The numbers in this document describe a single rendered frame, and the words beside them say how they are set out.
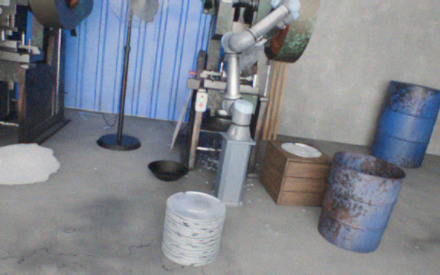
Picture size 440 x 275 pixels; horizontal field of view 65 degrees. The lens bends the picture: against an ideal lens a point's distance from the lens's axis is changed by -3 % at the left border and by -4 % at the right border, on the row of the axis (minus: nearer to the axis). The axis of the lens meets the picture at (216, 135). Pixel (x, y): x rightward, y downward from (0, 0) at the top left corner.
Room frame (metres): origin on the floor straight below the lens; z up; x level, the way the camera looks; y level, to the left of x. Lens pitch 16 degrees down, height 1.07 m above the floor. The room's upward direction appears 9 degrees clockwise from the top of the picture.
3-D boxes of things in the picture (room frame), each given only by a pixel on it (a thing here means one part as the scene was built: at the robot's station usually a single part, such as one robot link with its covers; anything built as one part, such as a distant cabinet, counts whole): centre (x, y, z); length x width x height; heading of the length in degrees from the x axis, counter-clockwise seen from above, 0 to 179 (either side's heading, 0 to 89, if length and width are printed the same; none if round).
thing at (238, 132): (2.20, -0.14, 0.50); 0.15 x 0.15 x 0.10
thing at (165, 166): (2.43, 0.31, 0.04); 0.30 x 0.30 x 0.07
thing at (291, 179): (2.48, -0.62, 0.18); 0.40 x 0.38 x 0.35; 14
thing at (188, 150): (3.06, 0.25, 0.45); 0.92 x 0.12 x 0.90; 8
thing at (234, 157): (2.20, -0.14, 0.23); 0.19 x 0.19 x 0.45; 15
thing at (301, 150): (2.48, -0.62, 0.35); 0.29 x 0.29 x 0.01
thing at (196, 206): (1.58, 0.04, 0.25); 0.29 x 0.29 x 0.01
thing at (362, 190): (1.98, -0.91, 0.24); 0.42 x 0.42 x 0.48
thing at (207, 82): (2.96, -0.04, 0.68); 0.45 x 0.30 x 0.06; 98
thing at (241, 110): (2.21, -0.13, 0.62); 0.13 x 0.12 x 0.14; 24
